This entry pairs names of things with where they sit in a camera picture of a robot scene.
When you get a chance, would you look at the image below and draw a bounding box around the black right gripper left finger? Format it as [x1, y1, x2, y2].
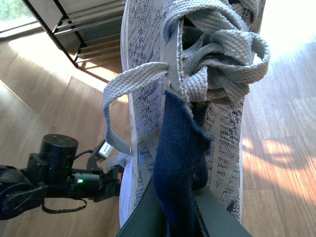
[117, 180, 167, 237]

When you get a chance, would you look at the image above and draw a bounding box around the black metal shoe rack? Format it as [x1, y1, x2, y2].
[22, 0, 129, 68]

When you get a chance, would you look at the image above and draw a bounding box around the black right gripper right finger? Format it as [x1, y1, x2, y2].
[195, 186, 251, 237]

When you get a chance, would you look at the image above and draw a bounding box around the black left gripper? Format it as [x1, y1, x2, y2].
[71, 141, 123, 202]

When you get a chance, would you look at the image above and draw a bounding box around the grey sneaker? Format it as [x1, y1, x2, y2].
[103, 0, 270, 237]

